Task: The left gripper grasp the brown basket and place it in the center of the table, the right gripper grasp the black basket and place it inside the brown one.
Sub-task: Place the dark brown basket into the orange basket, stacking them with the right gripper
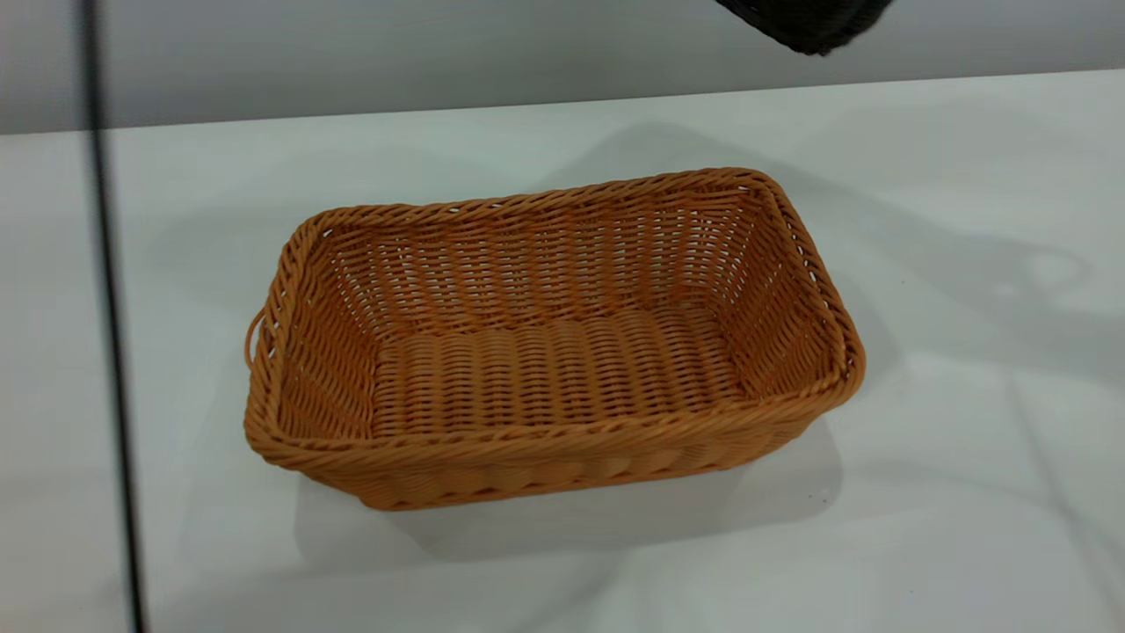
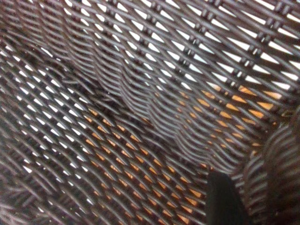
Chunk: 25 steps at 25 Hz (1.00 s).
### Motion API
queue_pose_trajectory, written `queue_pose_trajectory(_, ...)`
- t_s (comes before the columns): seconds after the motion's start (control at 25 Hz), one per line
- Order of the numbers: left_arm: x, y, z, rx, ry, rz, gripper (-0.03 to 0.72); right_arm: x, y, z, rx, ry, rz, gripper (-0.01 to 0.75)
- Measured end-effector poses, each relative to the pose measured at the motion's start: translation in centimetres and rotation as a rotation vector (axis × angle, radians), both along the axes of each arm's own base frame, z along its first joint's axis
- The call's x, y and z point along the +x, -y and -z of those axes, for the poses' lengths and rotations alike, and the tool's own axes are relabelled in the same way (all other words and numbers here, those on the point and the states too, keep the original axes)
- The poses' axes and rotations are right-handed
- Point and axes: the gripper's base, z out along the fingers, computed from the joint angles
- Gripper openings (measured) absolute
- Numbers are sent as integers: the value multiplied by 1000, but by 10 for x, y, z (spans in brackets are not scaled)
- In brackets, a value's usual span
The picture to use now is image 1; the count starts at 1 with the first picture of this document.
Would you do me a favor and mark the orange-brown woven basket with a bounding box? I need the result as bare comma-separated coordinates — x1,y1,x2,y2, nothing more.
243,167,867,513

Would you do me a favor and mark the dark brown woven basket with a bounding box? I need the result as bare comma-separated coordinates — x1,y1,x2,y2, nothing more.
716,0,893,56

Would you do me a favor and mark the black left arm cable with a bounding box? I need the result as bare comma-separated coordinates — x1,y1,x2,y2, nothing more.
77,0,149,633

